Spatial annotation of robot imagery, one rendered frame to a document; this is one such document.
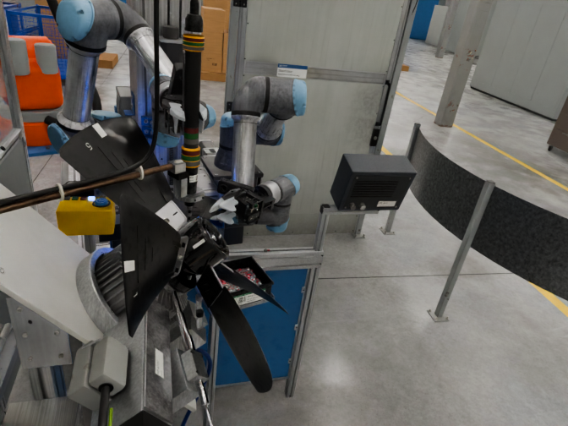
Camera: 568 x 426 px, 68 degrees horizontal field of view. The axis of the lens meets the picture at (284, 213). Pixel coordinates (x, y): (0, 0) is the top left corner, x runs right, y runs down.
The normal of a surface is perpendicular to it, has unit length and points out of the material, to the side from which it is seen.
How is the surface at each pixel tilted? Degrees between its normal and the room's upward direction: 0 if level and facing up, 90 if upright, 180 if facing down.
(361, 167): 15
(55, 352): 90
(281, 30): 90
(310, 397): 0
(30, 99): 90
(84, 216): 90
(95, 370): 40
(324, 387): 0
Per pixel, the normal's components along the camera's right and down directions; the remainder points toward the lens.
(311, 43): 0.25, 0.47
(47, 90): 0.64, 0.43
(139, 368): -0.52, -0.66
